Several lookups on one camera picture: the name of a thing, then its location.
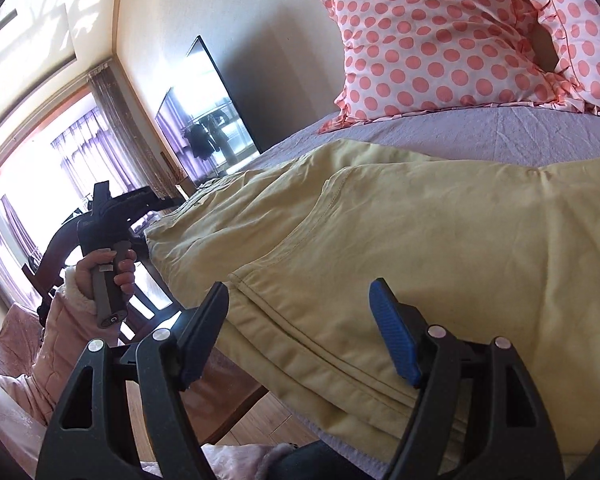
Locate large pink polka-dot pillow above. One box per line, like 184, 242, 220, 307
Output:
321, 0, 567, 132

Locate brown window curtain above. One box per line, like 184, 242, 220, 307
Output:
87, 62, 181, 197

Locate dark blue jeans leg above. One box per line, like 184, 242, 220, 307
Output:
265, 441, 373, 480

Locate black television screen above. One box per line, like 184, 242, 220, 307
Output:
153, 34, 312, 187

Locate person's left hand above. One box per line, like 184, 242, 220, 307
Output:
74, 248, 136, 300

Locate small pink polka-dot pillow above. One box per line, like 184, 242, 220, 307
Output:
528, 0, 600, 116

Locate khaki tan pants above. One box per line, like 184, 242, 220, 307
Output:
146, 140, 600, 474

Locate dark wooden chair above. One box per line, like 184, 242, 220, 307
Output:
22, 205, 182, 341

